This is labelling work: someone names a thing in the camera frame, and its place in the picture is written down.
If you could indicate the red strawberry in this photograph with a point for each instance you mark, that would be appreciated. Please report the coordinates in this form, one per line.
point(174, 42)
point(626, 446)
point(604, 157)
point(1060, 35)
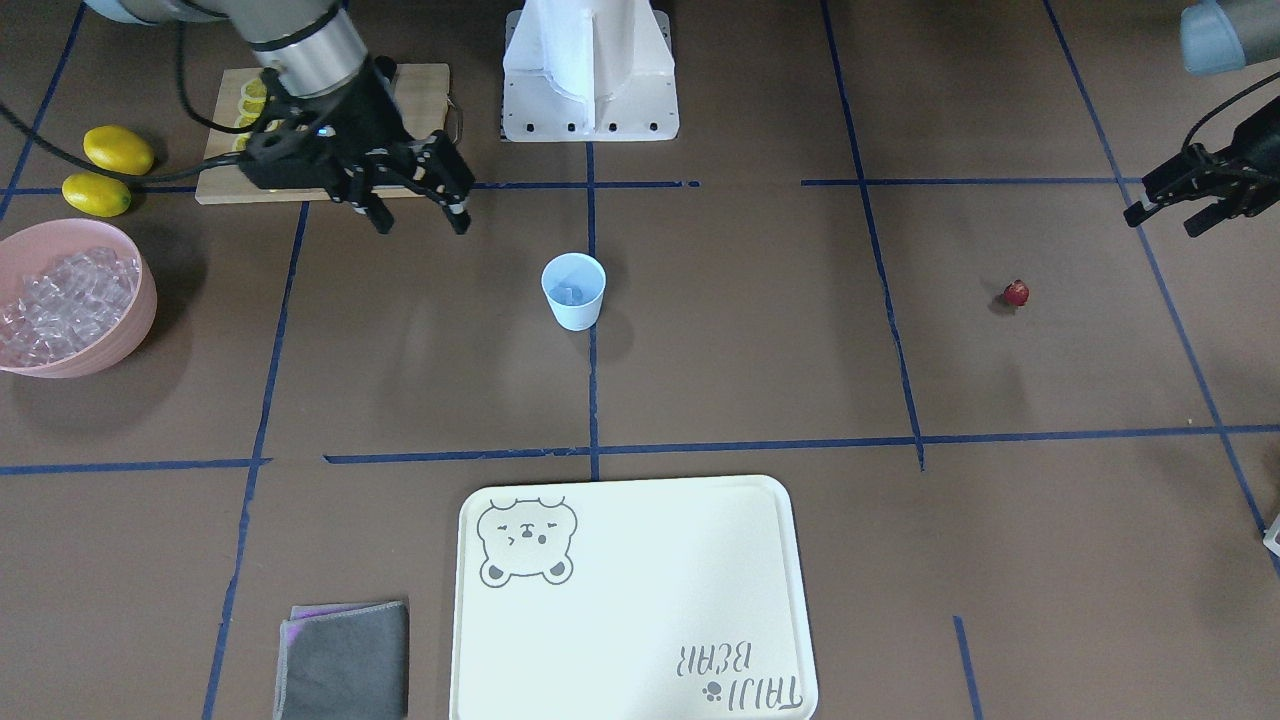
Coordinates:
point(1016, 294)

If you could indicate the pink bowl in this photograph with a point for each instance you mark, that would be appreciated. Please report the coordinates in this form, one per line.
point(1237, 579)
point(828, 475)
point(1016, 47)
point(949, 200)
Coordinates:
point(27, 252)

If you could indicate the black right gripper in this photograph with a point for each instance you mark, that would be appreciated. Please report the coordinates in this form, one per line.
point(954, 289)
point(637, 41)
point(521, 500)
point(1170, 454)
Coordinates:
point(368, 118)

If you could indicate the whole lemon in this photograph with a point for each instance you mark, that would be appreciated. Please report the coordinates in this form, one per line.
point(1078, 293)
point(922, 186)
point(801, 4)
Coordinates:
point(96, 195)
point(119, 149)

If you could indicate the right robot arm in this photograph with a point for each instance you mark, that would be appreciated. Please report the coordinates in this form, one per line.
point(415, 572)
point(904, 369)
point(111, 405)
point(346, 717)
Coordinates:
point(314, 44)

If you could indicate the ice cube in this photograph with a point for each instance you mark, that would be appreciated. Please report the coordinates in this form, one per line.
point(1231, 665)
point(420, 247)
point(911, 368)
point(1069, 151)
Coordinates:
point(568, 295)

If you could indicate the light blue plastic cup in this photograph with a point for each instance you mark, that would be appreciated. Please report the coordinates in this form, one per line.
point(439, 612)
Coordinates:
point(585, 272)

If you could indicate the wooden cutting board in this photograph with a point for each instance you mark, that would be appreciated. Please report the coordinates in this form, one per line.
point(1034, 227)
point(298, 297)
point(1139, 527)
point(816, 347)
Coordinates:
point(420, 90)

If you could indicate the clear ice cubes pile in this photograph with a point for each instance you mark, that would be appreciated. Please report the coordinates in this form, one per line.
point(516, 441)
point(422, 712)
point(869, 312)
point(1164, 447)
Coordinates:
point(73, 303)

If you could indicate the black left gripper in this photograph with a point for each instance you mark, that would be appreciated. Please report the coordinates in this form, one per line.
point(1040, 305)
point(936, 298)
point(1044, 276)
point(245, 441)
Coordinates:
point(1243, 172)

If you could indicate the grey folded cloth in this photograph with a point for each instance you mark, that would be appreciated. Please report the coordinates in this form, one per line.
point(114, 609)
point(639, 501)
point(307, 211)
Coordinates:
point(343, 661)

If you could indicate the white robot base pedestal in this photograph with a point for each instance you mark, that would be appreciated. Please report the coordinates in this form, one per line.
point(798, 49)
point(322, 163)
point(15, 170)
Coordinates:
point(588, 71)

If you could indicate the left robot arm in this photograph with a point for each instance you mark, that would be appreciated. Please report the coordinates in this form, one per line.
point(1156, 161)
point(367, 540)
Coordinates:
point(1221, 36)

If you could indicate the white wire cup rack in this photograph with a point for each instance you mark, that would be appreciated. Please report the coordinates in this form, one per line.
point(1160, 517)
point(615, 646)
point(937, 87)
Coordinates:
point(1270, 537)

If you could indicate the cream bear serving tray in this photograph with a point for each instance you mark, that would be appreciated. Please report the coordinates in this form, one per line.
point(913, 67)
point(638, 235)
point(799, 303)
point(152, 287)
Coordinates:
point(674, 598)

